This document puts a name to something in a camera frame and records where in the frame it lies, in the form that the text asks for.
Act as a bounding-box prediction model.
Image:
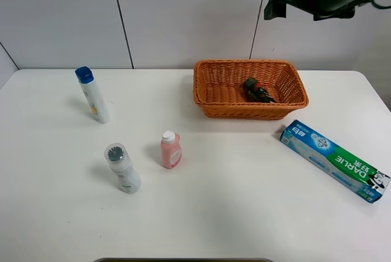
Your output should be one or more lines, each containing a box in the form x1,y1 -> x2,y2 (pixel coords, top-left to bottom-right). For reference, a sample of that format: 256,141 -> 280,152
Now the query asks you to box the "orange woven basket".
193,59 -> 309,120

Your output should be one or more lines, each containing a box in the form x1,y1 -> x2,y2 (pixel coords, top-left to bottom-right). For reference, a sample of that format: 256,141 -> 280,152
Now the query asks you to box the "dark grey cosmetic tube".
243,78 -> 276,103

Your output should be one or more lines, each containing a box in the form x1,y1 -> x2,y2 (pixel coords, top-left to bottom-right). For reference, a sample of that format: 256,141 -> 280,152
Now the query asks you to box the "pink bottle white cap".
161,131 -> 182,169

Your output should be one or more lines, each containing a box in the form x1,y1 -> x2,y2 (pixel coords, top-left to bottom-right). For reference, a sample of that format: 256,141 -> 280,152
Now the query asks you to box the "white bottle with brush cap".
104,143 -> 141,194

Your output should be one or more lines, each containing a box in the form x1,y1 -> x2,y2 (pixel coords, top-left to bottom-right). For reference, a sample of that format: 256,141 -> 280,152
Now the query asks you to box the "white bottle blue cap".
75,67 -> 110,124

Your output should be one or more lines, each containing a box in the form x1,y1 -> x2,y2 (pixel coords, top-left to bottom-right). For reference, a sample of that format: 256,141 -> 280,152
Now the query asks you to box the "Darlie toothpaste box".
280,120 -> 390,203

